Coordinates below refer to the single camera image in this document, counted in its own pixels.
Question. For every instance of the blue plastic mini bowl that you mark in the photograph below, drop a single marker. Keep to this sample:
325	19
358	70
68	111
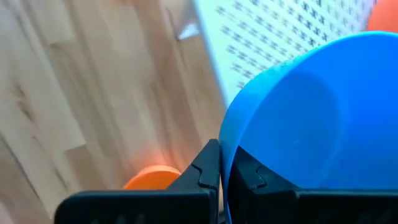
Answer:
311	109

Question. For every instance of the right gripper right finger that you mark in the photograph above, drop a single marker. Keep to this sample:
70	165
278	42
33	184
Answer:
280	205

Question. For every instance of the white perforated metal shelf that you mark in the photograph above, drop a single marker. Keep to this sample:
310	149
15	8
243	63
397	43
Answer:
264	37

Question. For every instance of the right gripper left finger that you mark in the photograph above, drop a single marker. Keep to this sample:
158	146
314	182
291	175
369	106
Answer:
186	202

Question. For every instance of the orange plastic mini bowl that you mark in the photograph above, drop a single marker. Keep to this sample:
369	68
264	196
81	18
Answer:
385	15
149	180

